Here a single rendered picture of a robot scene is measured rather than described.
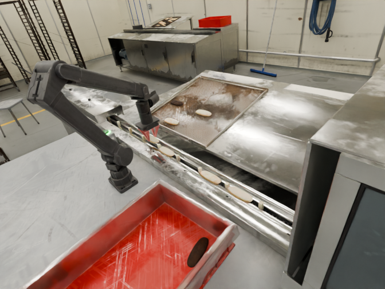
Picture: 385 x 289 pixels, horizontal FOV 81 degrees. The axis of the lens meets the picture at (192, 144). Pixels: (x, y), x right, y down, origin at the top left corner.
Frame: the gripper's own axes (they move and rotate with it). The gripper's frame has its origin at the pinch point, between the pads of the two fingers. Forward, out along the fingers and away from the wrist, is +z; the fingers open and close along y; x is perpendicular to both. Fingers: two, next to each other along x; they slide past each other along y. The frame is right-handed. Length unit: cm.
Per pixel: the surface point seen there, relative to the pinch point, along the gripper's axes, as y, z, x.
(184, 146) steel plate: 10.2, 6.5, -11.5
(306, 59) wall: 370, 70, 79
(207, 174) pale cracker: -0.7, 2.3, -38.4
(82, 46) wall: 216, 46, 699
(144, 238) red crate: -33, 6, -40
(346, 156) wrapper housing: -23, -42, -84
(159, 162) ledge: -8.1, 2.2, -16.6
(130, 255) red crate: -39, 6, -42
